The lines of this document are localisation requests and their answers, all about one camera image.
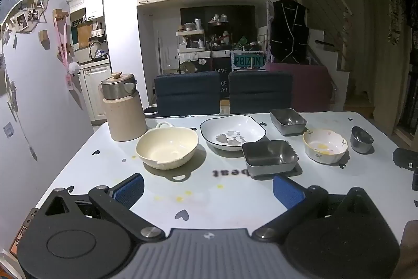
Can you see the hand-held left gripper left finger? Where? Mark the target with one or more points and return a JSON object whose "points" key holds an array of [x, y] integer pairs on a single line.
{"points": [[130, 190]]}

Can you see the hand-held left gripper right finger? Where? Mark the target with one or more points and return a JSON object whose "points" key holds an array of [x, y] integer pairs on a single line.
{"points": [[287, 190]]}

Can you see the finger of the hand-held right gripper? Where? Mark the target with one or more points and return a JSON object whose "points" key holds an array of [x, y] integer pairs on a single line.
{"points": [[405, 157]]}

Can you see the steel rectangular tray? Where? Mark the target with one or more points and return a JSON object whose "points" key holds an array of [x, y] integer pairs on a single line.
{"points": [[289, 120], [269, 156]]}

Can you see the floral bowl yellow rim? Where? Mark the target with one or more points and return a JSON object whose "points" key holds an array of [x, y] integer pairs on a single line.
{"points": [[325, 145]]}

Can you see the white floral plate blue rim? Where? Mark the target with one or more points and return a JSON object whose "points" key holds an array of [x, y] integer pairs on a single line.
{"points": [[233, 132]]}

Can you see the small round steel bowl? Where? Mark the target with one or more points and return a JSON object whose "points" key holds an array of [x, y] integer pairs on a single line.
{"points": [[361, 140]]}

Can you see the beige jug with steel lid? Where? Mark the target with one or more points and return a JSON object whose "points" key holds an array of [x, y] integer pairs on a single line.
{"points": [[125, 115]]}

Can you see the dark brown object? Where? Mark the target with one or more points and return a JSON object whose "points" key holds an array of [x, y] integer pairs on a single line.
{"points": [[408, 249]]}

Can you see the white kitchen base cabinet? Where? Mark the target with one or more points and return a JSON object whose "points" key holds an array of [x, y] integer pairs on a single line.
{"points": [[98, 92]]}

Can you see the dark blue chair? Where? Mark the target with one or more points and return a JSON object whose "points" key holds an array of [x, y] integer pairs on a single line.
{"points": [[186, 92], [259, 91]]}

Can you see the maroon chair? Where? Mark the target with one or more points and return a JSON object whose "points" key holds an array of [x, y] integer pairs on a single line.
{"points": [[310, 86]]}

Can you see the black lettered board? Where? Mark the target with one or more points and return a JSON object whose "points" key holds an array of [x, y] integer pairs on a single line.
{"points": [[218, 79]]}

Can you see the teal sign plate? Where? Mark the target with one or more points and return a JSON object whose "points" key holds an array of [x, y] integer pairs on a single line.
{"points": [[248, 61]]}

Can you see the dark patterned curtain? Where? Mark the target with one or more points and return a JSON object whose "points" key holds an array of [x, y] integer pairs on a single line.
{"points": [[401, 20]]}

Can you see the pink ribbon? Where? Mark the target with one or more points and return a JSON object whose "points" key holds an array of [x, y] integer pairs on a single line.
{"points": [[63, 50]]}

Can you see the white shelf rack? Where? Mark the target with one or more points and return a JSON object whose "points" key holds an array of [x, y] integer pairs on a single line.
{"points": [[192, 47]]}

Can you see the black vest white trim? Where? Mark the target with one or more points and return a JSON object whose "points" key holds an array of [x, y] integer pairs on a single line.
{"points": [[289, 30]]}

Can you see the white kitchen upper cabinet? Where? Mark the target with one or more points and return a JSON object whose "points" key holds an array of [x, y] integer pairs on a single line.
{"points": [[88, 1]]}

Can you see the clear wall hook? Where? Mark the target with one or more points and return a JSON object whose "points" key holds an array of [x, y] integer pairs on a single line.
{"points": [[8, 129]]}

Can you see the wooden wall block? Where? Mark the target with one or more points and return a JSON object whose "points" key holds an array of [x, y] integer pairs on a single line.
{"points": [[44, 39], [61, 15]]}

